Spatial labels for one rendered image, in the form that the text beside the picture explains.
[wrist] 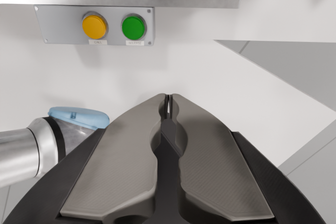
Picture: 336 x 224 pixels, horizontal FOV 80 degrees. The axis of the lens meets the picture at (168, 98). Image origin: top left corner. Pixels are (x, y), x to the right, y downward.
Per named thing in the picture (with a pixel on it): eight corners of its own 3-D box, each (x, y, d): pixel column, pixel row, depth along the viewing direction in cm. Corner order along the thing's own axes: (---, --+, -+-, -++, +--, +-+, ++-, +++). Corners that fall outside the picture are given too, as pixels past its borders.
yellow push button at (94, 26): (109, 36, 38) (106, 39, 37) (88, 36, 38) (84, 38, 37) (106, 14, 36) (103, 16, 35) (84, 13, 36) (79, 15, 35)
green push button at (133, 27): (145, 37, 38) (144, 40, 37) (124, 37, 38) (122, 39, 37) (145, 15, 36) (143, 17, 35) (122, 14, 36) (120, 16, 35)
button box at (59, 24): (155, 38, 44) (153, 47, 38) (58, 36, 44) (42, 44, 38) (155, 3, 40) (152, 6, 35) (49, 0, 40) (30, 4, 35)
